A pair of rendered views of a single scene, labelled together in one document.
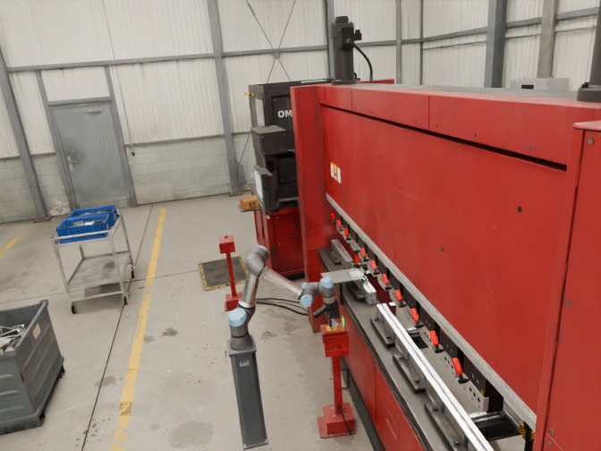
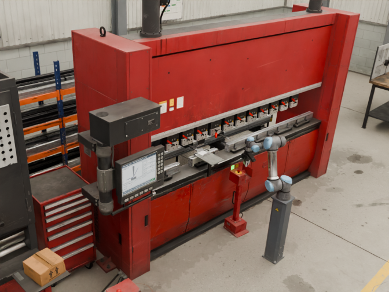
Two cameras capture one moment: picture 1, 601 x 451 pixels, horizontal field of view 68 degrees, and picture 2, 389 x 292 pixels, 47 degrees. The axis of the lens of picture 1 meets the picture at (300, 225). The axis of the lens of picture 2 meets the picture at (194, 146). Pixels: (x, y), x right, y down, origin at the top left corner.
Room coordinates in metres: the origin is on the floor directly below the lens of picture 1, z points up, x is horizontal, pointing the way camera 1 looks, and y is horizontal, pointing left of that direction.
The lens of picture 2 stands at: (5.44, 3.00, 3.20)
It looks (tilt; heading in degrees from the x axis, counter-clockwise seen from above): 27 degrees down; 235
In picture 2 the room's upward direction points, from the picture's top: 3 degrees clockwise
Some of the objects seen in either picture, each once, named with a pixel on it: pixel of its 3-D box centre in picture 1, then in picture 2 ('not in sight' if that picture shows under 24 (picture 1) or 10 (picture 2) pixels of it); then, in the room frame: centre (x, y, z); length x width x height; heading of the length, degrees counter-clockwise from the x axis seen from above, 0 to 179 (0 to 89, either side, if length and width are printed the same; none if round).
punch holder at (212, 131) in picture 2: (367, 249); (213, 126); (2.76, -0.43, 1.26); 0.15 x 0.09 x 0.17; 8
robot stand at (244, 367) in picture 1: (248, 393); (278, 227); (2.49, 0.45, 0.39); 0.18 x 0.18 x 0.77; 12
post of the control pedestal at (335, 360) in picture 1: (336, 380); (237, 200); (2.54, -0.16, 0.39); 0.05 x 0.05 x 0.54; 4
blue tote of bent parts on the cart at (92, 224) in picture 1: (84, 228); not in sight; (4.83, 2.45, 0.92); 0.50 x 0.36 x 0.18; 102
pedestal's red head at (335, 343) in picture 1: (334, 336); (240, 173); (2.54, -0.16, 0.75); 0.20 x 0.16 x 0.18; 4
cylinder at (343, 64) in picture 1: (349, 50); (155, 6); (3.48, -0.46, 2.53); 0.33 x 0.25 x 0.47; 8
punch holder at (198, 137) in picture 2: (358, 238); (199, 131); (2.96, -0.41, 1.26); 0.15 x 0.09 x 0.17; 8
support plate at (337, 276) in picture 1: (341, 276); (209, 157); (2.91, -0.26, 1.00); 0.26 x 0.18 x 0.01; 98
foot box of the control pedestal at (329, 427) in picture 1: (334, 419); (236, 225); (2.54, -0.13, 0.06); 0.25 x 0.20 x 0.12; 94
